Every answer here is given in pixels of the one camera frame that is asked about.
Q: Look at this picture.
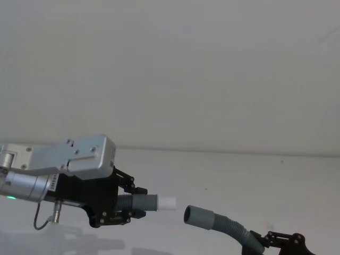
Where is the plain pale wall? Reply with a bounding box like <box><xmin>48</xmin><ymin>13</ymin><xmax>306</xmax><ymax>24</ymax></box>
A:
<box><xmin>0</xmin><ymin>0</ymin><xmax>340</xmax><ymax>156</ymax></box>

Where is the white table cloth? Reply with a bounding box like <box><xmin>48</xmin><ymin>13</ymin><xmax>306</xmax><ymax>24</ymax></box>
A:
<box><xmin>0</xmin><ymin>147</ymin><xmax>340</xmax><ymax>255</ymax></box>

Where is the thin dark cable silver plug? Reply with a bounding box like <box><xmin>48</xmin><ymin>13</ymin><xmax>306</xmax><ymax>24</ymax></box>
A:
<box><xmin>33</xmin><ymin>200</ymin><xmax>61</xmax><ymax>231</ymax></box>

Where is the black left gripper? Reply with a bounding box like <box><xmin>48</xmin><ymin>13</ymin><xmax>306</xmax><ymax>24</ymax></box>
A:
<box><xmin>49</xmin><ymin>166</ymin><xmax>149</xmax><ymax>229</ymax></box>

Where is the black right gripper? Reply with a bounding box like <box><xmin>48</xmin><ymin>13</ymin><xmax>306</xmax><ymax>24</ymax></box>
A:
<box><xmin>240</xmin><ymin>230</ymin><xmax>317</xmax><ymax>255</ymax></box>

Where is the grey corrugated hose white tip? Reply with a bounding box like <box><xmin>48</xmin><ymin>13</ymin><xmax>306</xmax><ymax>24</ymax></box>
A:
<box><xmin>117</xmin><ymin>193</ymin><xmax>177</xmax><ymax>214</ymax></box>

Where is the grey corrugated hose cuff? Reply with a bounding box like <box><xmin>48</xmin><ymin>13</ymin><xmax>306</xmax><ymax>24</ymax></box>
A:
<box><xmin>183</xmin><ymin>205</ymin><xmax>267</xmax><ymax>253</ymax></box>

